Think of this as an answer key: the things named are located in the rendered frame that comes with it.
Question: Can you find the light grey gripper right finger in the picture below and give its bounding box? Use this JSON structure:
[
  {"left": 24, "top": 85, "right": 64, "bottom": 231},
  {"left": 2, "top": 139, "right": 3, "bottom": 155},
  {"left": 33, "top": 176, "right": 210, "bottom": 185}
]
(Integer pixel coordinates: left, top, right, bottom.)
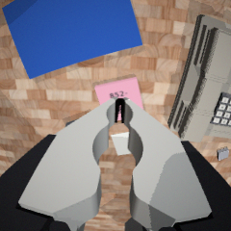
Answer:
[{"left": 120, "top": 97, "right": 231, "bottom": 231}]

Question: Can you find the pink sticky note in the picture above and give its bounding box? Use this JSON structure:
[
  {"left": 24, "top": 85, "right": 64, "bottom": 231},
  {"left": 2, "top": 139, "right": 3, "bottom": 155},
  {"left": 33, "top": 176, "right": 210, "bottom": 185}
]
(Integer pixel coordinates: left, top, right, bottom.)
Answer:
[{"left": 94, "top": 77, "right": 143, "bottom": 109}]

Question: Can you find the beige desk phone base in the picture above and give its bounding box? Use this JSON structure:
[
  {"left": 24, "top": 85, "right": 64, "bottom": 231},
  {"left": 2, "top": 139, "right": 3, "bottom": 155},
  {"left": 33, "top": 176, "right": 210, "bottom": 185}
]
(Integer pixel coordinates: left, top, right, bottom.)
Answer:
[{"left": 167, "top": 14, "right": 231, "bottom": 139}]

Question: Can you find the white paper sheet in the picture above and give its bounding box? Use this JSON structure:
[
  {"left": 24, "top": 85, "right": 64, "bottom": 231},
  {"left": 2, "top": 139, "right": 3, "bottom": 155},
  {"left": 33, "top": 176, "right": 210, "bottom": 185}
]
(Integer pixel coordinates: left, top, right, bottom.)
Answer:
[{"left": 111, "top": 132, "right": 131, "bottom": 156}]

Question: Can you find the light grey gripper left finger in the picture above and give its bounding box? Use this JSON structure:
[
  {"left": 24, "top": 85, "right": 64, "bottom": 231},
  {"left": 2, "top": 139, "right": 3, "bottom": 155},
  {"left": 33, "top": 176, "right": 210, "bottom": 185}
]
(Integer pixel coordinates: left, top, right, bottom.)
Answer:
[{"left": 0, "top": 96, "right": 120, "bottom": 231}]

